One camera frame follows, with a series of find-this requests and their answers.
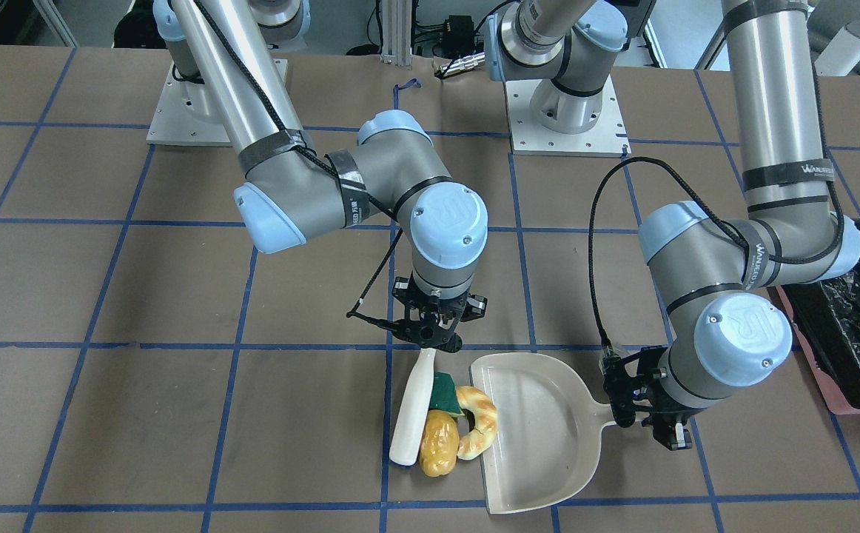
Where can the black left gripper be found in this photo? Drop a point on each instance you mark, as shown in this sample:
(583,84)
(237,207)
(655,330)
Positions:
(671,419)

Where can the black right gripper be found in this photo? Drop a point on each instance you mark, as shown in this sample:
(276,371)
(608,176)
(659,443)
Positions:
(476,307)

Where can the green yellow sponge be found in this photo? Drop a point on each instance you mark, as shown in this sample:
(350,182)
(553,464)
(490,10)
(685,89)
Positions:
(444,396)

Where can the toy croissant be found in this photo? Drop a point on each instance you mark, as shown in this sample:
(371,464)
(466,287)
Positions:
(485,427)

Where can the yellow toy potato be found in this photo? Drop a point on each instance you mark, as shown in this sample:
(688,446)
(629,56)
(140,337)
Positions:
(439,444)

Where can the beige hand brush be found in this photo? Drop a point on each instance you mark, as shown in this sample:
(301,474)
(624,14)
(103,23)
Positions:
(411,414)

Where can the beige plastic dustpan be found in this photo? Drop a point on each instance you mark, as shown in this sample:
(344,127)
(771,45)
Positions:
(550,431)

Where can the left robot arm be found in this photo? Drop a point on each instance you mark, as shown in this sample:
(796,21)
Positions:
(707,269)

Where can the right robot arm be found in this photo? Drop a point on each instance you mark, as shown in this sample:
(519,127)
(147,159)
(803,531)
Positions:
(292,195)

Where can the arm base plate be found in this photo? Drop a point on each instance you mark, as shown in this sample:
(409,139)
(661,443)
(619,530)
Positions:
(546,121)
(186,111)

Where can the aluminium frame post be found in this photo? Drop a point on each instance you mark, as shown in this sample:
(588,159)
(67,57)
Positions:
(396,35)

